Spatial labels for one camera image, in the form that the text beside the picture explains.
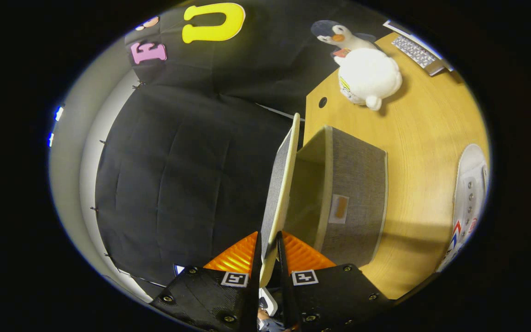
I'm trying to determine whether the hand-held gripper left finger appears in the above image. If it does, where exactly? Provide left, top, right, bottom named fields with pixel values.
left=150, top=231, right=262, bottom=332

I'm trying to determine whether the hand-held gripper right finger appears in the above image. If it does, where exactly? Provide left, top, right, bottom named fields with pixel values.
left=276, top=231, right=393, bottom=332

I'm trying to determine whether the grey fabric storage box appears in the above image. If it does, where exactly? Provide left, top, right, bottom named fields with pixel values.
left=260, top=113, right=388, bottom=289

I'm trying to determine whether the white shoe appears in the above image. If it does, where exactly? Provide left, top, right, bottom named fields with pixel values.
left=436, top=144, right=490, bottom=273

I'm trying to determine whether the white plush toy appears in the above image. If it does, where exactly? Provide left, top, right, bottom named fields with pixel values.
left=338, top=47, right=403, bottom=111

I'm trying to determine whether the grey penguin plush toy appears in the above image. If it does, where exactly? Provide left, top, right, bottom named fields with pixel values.
left=311, top=20, right=379, bottom=58

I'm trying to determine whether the black and white patterned book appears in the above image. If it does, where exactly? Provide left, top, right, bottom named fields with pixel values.
left=391, top=35, right=446, bottom=77

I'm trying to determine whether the thick white cover book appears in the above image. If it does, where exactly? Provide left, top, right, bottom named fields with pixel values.
left=383, top=19, right=455, bottom=72

